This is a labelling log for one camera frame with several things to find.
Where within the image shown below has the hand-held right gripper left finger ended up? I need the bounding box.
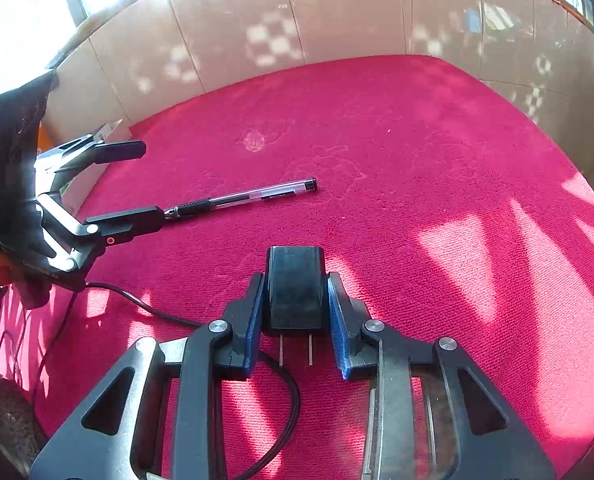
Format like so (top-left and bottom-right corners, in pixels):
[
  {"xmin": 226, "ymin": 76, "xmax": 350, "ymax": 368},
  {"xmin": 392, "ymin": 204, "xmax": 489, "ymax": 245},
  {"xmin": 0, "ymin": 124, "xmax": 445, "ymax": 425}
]
[{"xmin": 29, "ymin": 271, "xmax": 267, "ymax": 480}]

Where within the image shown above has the black braided cable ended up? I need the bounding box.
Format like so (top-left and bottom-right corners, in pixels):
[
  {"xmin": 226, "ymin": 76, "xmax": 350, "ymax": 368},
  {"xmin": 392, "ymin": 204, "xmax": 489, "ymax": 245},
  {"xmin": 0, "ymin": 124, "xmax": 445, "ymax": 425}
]
[{"xmin": 83, "ymin": 282, "xmax": 301, "ymax": 480}]

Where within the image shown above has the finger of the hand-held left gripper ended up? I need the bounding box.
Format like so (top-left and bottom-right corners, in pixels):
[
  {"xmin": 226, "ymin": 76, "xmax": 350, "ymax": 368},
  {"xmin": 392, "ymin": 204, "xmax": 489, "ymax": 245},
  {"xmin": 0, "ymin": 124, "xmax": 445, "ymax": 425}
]
[
  {"xmin": 34, "ymin": 136, "xmax": 146, "ymax": 197},
  {"xmin": 36, "ymin": 192, "xmax": 166, "ymax": 274}
]

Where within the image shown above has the black gel pen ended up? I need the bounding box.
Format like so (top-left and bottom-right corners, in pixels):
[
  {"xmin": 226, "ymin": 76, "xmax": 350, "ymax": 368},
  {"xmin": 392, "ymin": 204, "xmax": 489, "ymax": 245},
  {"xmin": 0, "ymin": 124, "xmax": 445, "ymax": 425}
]
[{"xmin": 164, "ymin": 178, "xmax": 319, "ymax": 218}]

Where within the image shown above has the grey fuzzy cover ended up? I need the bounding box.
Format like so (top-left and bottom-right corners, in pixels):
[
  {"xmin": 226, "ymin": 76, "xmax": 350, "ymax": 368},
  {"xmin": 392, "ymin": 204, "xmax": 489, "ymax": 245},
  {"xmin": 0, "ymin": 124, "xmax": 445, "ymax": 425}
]
[{"xmin": 0, "ymin": 377, "xmax": 45, "ymax": 478}]

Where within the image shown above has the black plug charger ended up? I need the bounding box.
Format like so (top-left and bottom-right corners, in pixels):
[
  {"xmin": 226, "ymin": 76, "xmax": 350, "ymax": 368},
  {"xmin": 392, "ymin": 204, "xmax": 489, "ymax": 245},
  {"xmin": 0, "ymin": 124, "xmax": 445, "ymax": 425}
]
[{"xmin": 261, "ymin": 246, "xmax": 325, "ymax": 367}]

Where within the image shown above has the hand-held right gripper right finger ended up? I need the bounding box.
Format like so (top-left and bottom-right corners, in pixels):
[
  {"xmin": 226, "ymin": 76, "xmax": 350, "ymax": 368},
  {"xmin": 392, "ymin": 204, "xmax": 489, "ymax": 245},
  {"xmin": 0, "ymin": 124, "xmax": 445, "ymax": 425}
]
[{"xmin": 327, "ymin": 271, "xmax": 558, "ymax": 480}]

